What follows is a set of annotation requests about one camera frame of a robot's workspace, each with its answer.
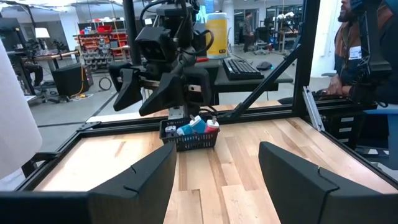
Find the black computer keyboard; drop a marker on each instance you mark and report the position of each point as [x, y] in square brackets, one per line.
[241, 69]

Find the black plastic basket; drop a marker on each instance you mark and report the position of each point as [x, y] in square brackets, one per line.
[189, 143]

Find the large blue white wall charger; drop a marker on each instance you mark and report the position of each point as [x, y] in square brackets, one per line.
[198, 125]

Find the white shade table lamp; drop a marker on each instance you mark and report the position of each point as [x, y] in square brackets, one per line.
[15, 124]

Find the black computer mouse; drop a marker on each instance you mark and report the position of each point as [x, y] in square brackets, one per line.
[264, 65]

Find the person's hand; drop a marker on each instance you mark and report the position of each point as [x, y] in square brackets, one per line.
[334, 88]

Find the small white table lamp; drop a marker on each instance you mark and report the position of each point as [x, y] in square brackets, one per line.
[42, 32]

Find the yellow wipes canister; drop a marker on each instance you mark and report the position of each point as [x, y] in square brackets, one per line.
[217, 37]

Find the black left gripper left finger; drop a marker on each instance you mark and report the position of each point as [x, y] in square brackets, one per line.
[136, 196]

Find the black drawer cabinet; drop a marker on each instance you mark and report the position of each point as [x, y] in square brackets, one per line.
[345, 127]

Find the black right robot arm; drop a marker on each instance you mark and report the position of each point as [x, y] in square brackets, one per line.
[182, 18]

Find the black equipment box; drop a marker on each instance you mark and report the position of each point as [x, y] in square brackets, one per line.
[70, 79]

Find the wooden background table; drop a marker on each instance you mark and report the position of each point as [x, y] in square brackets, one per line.
[46, 57]

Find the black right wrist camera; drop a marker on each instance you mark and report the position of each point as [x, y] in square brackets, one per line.
[155, 43]

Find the person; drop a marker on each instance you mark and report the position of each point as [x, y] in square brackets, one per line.
[247, 29]
[348, 40]

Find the silver aluminium bar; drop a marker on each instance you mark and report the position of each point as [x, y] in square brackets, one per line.
[311, 109]

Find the red white wall charger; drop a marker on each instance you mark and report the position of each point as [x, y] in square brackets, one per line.
[212, 126]

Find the black computer desk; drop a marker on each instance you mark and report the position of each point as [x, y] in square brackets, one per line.
[248, 84]

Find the black mechanical stand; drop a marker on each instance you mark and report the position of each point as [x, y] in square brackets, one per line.
[373, 62]

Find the black office chair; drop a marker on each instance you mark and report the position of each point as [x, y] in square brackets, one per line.
[262, 39]

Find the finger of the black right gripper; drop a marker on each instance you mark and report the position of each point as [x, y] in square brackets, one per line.
[127, 90]
[164, 96]

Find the shelf with red bins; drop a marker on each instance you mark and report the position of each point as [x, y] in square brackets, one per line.
[99, 46]

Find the blue chair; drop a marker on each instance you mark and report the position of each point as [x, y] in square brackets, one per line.
[388, 124]

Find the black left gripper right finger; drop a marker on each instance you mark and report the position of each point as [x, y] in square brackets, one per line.
[308, 196]

